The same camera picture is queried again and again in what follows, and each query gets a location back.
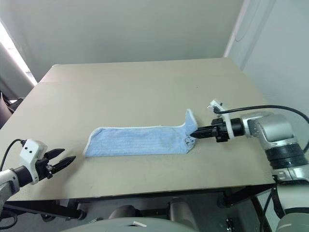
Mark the black table frame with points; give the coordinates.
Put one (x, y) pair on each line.
(60, 210)

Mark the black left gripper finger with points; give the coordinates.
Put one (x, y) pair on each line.
(56, 152)
(64, 163)

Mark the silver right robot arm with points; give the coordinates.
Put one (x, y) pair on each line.
(272, 135)

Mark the light blue towel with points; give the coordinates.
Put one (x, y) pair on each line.
(140, 142)

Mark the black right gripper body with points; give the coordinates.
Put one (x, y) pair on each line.
(220, 131)

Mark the grey robot torso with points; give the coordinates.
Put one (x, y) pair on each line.
(125, 226)

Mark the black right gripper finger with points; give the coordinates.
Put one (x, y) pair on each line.
(204, 129)
(202, 135)

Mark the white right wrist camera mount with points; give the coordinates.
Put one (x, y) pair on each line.
(225, 116)

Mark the dark rounded grey shape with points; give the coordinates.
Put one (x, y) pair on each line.
(125, 211)
(179, 211)

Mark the black chair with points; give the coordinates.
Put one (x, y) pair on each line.
(6, 108)

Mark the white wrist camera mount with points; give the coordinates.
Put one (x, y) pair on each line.
(31, 152)
(225, 116)

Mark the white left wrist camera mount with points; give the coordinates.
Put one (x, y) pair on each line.
(31, 152)

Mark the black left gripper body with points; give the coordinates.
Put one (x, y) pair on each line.
(43, 169)

